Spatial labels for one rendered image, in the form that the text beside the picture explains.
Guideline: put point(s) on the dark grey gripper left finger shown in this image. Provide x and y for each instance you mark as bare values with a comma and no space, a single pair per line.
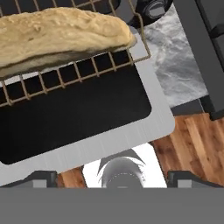
43,178

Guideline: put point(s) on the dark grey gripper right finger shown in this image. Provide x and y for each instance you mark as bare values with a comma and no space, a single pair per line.
180,178

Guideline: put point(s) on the silver toaster oven door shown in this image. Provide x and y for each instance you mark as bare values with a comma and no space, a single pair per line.
122,137

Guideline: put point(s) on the tan baguette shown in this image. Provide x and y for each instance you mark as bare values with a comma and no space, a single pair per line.
64,35

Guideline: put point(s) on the black toaster oven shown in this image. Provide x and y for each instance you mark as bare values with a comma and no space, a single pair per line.
137,14

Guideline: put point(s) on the grey toaster oven knob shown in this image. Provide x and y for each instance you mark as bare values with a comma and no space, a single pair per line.
156,9

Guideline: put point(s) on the white and grey round thing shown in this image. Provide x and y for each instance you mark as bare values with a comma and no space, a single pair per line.
125,172

